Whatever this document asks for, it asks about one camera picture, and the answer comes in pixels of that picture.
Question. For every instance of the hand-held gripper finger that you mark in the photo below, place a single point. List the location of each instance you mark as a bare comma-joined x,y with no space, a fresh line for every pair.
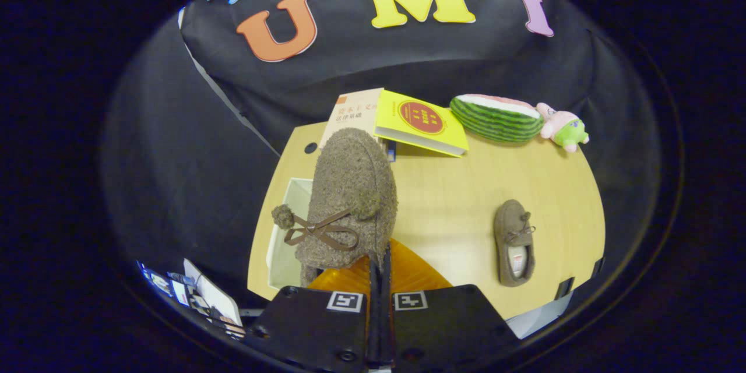
387,315
376,315

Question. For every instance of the pale green storage box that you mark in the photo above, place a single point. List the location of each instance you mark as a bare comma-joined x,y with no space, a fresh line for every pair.
285,256

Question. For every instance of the brown fuzzy shoe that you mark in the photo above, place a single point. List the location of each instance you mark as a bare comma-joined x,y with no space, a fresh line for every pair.
513,233
349,186

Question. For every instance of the grey blue book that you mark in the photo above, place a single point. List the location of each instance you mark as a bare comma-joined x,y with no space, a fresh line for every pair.
391,152

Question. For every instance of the yellow book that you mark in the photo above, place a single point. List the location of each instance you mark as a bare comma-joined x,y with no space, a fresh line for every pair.
419,119

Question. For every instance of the beige book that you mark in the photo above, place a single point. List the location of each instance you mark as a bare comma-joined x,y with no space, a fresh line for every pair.
349,113

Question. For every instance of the watermelon slice plush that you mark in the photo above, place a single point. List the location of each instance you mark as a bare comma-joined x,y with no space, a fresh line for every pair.
495,119

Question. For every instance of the pink and green plush toy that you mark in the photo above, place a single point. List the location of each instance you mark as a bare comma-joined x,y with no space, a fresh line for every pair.
562,126

